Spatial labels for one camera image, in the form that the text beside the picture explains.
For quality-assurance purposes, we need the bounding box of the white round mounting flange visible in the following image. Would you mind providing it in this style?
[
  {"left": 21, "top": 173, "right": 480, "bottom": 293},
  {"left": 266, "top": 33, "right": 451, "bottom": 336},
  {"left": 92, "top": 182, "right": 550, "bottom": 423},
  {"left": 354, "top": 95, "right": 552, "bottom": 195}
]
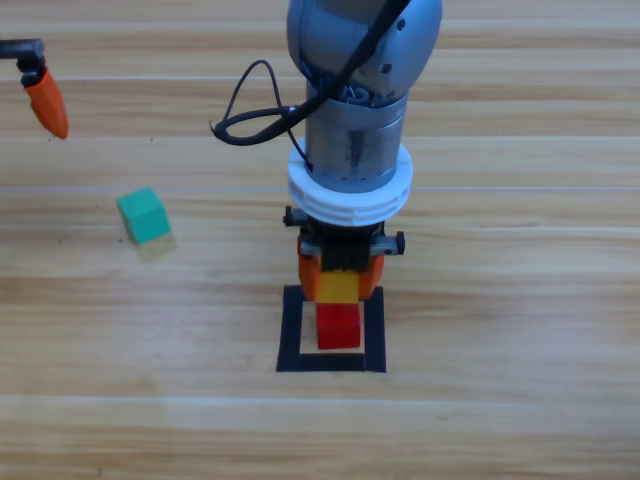
[{"left": 287, "top": 144, "right": 415, "bottom": 227}]

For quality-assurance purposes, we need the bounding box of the yellow wooden cube block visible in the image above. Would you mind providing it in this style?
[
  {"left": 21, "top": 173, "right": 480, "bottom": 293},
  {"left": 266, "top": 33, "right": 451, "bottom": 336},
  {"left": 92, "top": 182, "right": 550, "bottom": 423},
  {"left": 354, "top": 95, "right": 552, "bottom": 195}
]
[{"left": 317, "top": 269, "right": 361, "bottom": 306}]

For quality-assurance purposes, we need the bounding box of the red wooden cube block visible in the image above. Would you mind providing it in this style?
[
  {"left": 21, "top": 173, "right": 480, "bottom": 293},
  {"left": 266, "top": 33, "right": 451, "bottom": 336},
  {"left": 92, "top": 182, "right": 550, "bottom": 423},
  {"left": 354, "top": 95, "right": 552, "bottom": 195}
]
[{"left": 315, "top": 302, "right": 362, "bottom": 351}]

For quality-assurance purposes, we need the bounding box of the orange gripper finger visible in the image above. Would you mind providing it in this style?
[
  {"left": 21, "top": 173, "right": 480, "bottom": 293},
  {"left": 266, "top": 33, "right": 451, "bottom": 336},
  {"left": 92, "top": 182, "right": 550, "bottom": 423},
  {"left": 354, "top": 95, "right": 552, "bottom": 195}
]
[
  {"left": 297, "top": 237, "right": 325, "bottom": 302},
  {"left": 17, "top": 60, "right": 70, "bottom": 141},
  {"left": 357, "top": 254, "right": 386, "bottom": 303}
]

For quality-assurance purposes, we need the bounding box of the green wooden cube block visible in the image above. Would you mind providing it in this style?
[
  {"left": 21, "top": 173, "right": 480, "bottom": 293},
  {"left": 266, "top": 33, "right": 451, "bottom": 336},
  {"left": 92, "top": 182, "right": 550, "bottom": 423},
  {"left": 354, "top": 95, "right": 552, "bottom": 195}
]
[{"left": 115, "top": 187, "right": 172, "bottom": 246}]

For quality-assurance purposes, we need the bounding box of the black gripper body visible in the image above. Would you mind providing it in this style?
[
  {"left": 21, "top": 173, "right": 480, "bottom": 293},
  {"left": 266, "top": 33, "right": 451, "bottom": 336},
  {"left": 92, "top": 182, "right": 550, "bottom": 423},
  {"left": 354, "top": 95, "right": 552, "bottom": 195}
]
[
  {"left": 0, "top": 39, "right": 47, "bottom": 64},
  {"left": 282, "top": 204, "right": 407, "bottom": 274}
]

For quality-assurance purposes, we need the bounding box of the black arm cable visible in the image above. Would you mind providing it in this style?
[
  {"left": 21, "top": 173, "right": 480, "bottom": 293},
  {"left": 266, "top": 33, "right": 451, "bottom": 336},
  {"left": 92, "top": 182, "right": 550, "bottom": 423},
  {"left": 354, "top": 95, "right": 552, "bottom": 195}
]
[{"left": 207, "top": 0, "right": 409, "bottom": 171}]

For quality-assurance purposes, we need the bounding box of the black tape square outline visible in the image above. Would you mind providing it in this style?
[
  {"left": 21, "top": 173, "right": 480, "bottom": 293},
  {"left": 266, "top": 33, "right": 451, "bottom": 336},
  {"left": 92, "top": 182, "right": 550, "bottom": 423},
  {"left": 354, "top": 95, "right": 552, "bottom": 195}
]
[{"left": 275, "top": 284, "right": 388, "bottom": 375}]

